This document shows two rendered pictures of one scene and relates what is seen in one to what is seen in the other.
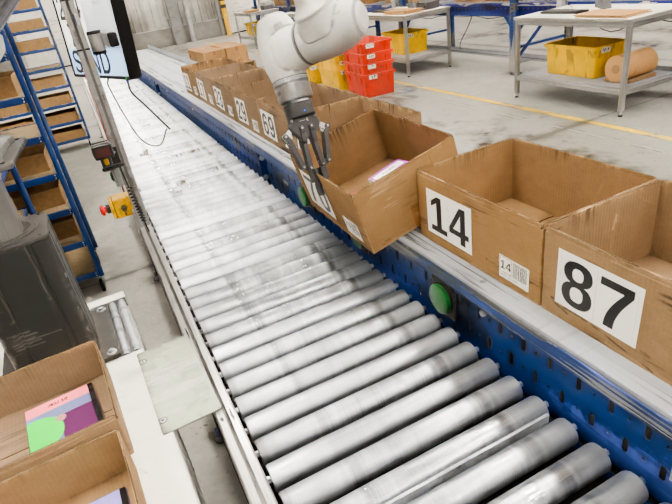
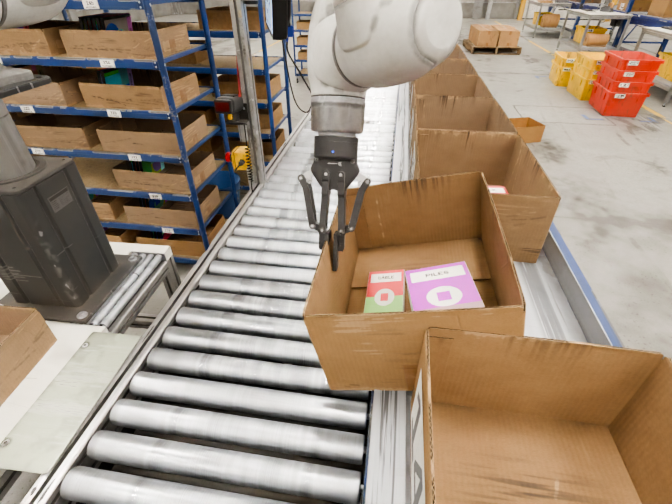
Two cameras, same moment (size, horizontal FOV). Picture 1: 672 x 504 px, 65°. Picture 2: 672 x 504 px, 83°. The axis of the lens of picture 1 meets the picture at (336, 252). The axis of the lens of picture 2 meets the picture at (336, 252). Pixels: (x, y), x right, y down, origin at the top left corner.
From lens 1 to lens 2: 0.85 m
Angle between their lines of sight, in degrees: 27
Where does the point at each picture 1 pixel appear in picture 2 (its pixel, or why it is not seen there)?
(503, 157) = (624, 373)
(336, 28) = (378, 35)
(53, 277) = (26, 232)
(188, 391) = (59, 419)
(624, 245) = not seen: outside the picture
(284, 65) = (320, 76)
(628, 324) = not seen: outside the picture
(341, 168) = (408, 227)
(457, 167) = (513, 352)
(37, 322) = (18, 263)
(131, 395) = (34, 382)
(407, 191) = (402, 347)
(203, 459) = not seen: hidden behind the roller
